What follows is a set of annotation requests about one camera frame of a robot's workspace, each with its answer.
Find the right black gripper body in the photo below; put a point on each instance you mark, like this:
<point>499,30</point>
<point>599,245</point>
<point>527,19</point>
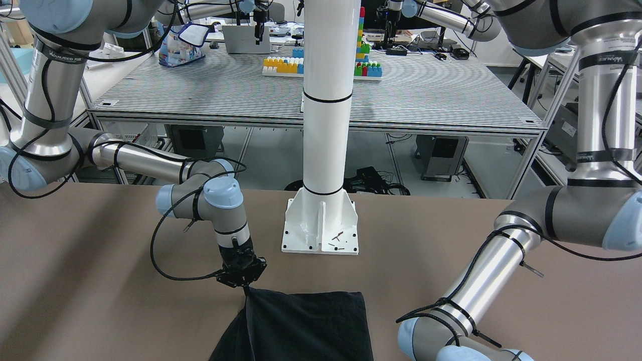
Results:
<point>238,256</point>

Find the black printed t-shirt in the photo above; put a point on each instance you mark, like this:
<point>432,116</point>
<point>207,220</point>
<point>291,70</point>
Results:
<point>297,326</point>

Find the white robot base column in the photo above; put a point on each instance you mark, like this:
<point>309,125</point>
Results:
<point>321,218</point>

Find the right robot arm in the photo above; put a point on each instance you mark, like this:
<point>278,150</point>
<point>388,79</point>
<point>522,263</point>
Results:
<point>45,147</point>

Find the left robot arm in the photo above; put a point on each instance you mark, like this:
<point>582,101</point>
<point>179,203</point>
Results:
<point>599,205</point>

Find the colourful toy block set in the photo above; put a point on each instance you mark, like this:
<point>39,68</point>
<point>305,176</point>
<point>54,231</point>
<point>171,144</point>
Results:
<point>332,46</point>

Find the plastic snack bag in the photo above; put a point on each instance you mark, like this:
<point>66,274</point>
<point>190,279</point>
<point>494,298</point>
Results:
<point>182,45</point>

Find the grey computer under bench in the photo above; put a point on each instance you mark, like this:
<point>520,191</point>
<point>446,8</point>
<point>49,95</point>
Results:
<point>441,155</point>

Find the perforated metal workbench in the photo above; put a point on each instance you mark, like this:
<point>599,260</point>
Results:
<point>417,94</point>

